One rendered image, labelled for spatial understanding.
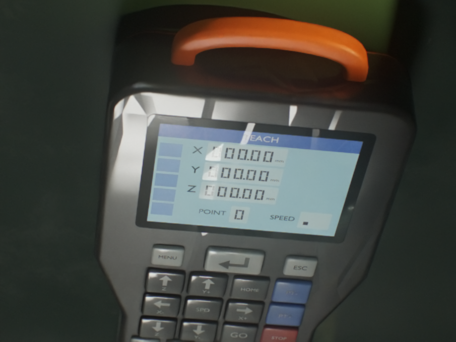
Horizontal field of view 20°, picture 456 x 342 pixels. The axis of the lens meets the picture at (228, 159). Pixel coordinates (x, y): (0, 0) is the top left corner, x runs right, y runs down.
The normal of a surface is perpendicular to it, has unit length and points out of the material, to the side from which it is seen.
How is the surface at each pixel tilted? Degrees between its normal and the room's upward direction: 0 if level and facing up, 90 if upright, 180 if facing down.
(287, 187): 0
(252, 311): 0
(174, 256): 0
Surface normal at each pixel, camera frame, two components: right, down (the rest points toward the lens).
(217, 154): 0.00, 0.74
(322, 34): 0.29, -0.64
